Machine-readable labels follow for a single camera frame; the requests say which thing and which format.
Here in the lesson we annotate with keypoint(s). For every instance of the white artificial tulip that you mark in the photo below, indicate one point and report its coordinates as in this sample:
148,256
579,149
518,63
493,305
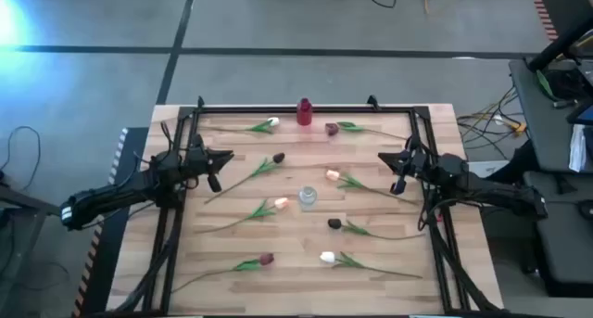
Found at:
273,121
327,257

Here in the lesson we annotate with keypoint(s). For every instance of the grey desk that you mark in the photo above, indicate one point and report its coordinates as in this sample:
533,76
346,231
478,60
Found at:
546,132

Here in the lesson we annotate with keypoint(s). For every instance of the dark purple artificial tulip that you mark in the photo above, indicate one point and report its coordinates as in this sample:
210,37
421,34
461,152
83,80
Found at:
334,223
278,158

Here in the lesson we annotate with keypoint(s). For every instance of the green leaf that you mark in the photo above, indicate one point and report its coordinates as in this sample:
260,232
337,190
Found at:
544,84

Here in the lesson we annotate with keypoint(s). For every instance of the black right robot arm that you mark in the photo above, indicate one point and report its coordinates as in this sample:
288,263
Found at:
486,188

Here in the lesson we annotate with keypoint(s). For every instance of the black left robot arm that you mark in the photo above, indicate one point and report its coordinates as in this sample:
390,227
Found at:
116,198

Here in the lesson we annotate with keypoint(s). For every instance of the black bag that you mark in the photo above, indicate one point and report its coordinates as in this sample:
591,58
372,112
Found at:
565,84

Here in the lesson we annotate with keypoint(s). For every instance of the dark red artificial tulip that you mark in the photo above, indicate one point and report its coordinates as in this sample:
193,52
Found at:
266,258
331,129

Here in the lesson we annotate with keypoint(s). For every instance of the black side table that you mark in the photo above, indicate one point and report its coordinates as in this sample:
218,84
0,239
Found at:
23,202

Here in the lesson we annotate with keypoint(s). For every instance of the black slanted pole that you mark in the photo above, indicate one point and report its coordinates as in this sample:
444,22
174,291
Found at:
563,40

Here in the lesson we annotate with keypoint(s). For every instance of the white paper sheet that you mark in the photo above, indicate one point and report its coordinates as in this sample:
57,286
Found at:
577,148

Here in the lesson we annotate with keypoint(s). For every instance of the clear ribbed glass vase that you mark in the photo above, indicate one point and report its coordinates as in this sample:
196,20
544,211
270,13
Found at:
307,196

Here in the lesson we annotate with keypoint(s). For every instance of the black frame bracket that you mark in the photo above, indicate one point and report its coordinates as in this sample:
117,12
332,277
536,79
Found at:
373,102
200,102

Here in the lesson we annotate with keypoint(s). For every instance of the black aluminium table frame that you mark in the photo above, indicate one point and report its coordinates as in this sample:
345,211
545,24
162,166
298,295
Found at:
259,109

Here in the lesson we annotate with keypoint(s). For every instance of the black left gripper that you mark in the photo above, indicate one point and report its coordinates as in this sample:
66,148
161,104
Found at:
198,162

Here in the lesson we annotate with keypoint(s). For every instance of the red glass vase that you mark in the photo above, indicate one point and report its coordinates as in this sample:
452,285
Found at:
304,114

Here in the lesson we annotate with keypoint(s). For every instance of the dark tablet with blue screen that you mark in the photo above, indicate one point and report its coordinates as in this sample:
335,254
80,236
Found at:
584,116

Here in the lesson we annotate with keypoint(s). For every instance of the black hazard striped platform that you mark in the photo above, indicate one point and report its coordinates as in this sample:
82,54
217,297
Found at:
104,262

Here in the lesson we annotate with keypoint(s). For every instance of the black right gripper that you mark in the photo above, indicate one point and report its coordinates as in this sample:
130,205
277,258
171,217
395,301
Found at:
416,165

